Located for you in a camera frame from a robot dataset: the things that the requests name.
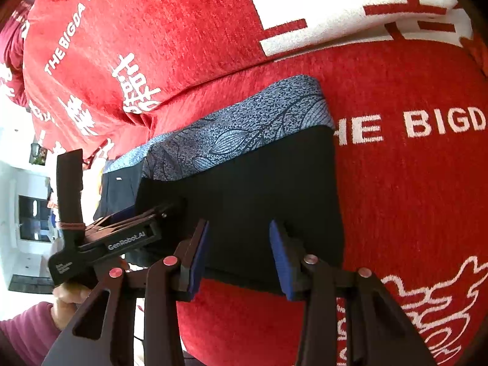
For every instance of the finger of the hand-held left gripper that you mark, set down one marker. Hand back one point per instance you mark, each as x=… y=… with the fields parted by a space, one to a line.
x=124 y=213
x=160 y=215

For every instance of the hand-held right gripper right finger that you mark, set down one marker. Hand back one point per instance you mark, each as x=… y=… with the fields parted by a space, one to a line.
x=280 y=263

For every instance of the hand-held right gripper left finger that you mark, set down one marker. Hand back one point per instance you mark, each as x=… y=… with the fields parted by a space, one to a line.
x=198 y=263

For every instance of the black pants with blue trim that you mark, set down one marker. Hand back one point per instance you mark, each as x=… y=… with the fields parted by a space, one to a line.
x=259 y=183

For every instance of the person's left forearm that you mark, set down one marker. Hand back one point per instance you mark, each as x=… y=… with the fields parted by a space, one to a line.
x=26 y=331

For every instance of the person's left hand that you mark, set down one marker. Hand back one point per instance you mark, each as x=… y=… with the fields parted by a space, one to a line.
x=66 y=297

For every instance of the dark glass panel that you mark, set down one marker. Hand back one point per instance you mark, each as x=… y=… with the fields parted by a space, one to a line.
x=34 y=217

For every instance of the white cabinet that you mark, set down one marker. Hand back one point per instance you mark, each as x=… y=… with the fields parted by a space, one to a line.
x=11 y=206

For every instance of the red printed blanket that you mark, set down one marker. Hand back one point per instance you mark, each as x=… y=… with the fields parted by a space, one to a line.
x=400 y=206

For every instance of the red pillow with white print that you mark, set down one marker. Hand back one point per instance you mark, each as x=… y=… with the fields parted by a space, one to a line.
x=343 y=7

